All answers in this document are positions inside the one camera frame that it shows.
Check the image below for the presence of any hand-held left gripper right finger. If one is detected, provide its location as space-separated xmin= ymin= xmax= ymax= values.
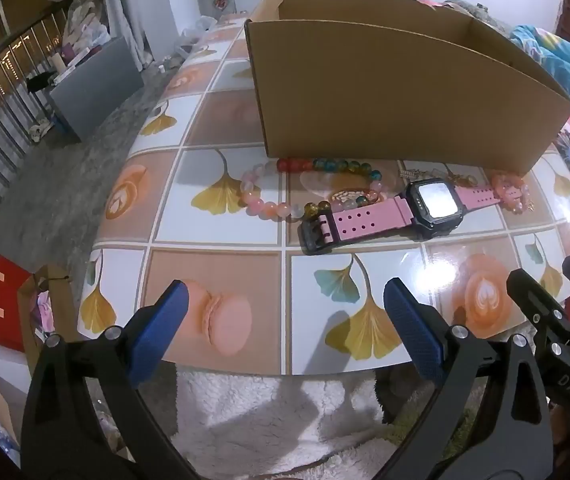
xmin=383 ymin=276 xmax=563 ymax=480

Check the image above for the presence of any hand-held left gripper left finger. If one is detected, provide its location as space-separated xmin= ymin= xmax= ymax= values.
xmin=20 ymin=279 xmax=201 ymax=480

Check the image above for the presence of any pink strap digital watch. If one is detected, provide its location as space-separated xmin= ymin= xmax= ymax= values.
xmin=299 ymin=177 xmax=500 ymax=257

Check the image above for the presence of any multicolour bead bracelet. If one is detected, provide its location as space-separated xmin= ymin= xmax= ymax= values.
xmin=239 ymin=156 xmax=385 ymax=222

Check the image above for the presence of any brown cardboard box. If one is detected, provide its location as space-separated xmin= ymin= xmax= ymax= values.
xmin=244 ymin=0 xmax=570 ymax=176

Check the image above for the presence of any green fluffy garment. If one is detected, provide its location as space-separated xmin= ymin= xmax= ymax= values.
xmin=377 ymin=362 xmax=488 ymax=461

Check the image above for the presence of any white fluffy robe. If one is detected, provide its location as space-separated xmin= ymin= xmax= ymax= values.
xmin=172 ymin=360 xmax=466 ymax=480

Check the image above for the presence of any gold oval brooch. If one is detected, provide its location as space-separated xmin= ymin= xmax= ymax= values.
xmin=332 ymin=187 xmax=383 ymax=211

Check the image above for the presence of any red gift bag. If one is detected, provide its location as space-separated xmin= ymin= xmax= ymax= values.
xmin=0 ymin=254 xmax=33 ymax=356

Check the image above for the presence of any blue printed blanket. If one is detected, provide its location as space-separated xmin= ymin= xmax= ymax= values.
xmin=509 ymin=24 xmax=570 ymax=143

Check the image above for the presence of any grey fluffy blanket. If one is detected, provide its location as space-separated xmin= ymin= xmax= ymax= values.
xmin=440 ymin=0 xmax=508 ymax=31

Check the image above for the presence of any white plastic bag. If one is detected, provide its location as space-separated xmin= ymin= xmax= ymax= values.
xmin=179 ymin=15 xmax=218 ymax=47

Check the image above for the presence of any small pink bead bracelet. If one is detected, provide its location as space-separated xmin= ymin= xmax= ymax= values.
xmin=490 ymin=172 xmax=536 ymax=215

